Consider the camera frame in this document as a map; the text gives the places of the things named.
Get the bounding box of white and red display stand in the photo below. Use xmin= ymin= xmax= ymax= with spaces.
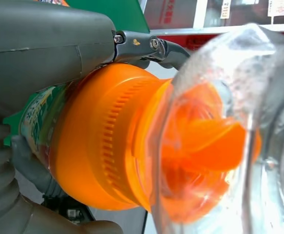
xmin=142 ymin=0 xmax=284 ymax=52

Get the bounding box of white paper price tag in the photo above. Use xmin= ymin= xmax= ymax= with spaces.
xmin=220 ymin=0 xmax=231 ymax=20
xmin=267 ymin=0 xmax=284 ymax=18

